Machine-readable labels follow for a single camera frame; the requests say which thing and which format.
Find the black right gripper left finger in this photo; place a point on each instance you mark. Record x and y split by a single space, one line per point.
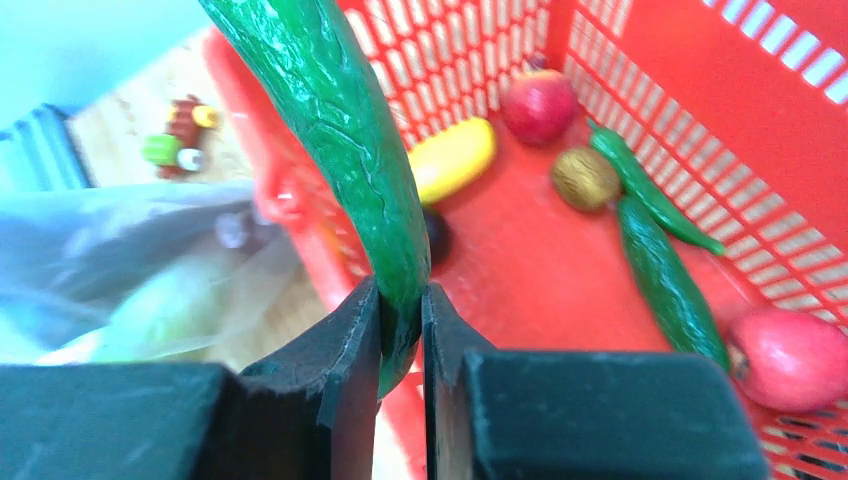
305 411

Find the clear zip top bag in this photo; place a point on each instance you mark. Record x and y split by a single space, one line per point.
70 258

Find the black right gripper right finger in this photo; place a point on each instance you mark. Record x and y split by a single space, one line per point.
516 414

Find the green chili pepper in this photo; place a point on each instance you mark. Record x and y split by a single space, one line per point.
636 182

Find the red yellow toy block left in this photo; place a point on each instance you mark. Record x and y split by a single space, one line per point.
177 150

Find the red apple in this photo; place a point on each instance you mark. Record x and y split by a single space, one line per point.
788 360
539 106

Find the yellow lemon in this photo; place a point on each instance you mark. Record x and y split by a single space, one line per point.
452 159

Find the green white napa cabbage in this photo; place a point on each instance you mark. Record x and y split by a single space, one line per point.
171 315

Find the red plastic shopping basket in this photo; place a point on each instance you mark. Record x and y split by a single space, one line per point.
616 231

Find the dark green cucumber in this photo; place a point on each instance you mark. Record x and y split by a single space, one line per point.
677 304
309 61

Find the brown yellow fruit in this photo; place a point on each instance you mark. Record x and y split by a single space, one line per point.
585 180

